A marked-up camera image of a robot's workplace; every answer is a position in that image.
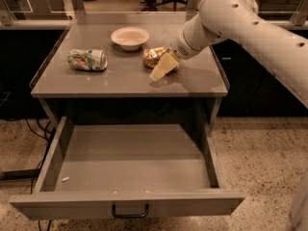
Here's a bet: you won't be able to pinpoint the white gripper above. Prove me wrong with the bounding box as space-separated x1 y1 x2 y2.
150 26 201 82

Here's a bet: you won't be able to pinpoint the crushed orange soda can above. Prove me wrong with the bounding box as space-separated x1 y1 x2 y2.
143 47 180 68

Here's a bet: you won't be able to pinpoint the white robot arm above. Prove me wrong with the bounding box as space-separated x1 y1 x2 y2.
158 0 308 231

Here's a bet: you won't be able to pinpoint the grey cabinet with top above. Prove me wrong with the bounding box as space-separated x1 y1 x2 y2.
32 13 229 120

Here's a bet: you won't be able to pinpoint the crushed green white can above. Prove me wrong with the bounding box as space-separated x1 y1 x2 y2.
67 49 108 71

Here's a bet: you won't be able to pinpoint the open grey top drawer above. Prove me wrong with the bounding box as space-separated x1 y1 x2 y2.
10 117 244 219

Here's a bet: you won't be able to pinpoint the white paper bowl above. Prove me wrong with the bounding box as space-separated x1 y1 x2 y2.
111 27 150 51

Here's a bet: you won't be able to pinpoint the black floor cables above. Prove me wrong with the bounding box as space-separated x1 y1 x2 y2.
24 118 56 231

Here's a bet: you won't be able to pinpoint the black drawer handle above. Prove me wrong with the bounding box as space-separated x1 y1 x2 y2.
112 204 149 218

